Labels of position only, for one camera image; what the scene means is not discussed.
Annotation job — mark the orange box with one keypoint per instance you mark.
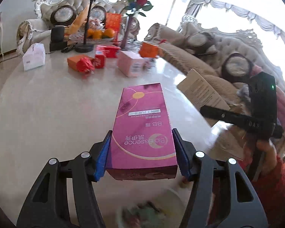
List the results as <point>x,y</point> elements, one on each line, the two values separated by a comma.
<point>72,61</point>

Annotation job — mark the red toothpaste box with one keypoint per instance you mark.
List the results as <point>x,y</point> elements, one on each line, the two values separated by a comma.
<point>110,51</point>
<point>99,60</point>

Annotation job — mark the red wrapper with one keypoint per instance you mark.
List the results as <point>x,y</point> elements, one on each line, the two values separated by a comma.
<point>85,65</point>

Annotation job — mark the far cream sofa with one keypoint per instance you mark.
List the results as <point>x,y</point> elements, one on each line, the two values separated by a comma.
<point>61,13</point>

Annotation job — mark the pink Bio-essence box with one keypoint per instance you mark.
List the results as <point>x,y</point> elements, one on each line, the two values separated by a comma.
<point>142,146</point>

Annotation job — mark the fruit tray with oranges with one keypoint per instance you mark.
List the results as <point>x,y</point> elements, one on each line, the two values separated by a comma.
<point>96,33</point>

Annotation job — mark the white tissue pack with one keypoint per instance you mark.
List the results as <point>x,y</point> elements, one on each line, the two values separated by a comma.
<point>34,57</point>

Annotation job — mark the red toothpaste box front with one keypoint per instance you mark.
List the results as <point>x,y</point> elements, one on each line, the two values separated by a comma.
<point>99,60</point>

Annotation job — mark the rose vase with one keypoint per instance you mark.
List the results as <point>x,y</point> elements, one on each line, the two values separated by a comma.
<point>133,9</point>

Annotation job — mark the orange mug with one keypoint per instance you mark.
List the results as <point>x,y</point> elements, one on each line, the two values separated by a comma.
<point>148,50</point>

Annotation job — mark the light pink carton box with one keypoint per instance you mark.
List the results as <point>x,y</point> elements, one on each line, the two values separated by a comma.
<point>130,63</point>

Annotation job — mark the black phone stand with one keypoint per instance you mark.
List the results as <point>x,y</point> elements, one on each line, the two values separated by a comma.
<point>85,47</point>

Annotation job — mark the red gift box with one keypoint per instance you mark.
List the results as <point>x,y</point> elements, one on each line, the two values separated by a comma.
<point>113,21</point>

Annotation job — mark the side beige sofa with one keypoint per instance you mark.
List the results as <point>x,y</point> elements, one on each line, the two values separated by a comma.
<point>244,42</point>

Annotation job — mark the black speaker box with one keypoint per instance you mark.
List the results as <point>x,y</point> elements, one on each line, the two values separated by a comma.
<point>57,40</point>

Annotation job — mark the paper sheet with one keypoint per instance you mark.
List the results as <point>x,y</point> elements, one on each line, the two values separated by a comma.
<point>199,92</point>

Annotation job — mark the red toothpaste box back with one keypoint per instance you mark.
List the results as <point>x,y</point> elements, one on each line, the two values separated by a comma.
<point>110,51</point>

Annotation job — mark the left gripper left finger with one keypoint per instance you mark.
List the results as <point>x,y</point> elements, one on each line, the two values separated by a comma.
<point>46,205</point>

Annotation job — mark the person's right hand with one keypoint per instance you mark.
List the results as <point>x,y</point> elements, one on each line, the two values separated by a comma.
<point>270,156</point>

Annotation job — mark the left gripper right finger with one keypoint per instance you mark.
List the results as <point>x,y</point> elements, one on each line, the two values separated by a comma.
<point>222,195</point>

